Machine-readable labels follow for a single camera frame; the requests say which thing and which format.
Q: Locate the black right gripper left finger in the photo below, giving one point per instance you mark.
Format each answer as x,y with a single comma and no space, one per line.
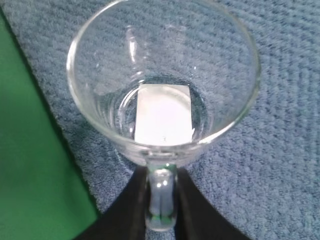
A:
125,218

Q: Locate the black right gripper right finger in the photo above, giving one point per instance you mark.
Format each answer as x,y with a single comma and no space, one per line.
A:
197,219

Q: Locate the transparent glass cup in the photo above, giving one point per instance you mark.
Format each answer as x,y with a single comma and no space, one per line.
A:
162,80

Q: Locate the folded blue towel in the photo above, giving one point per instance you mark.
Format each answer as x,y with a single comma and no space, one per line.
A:
264,175

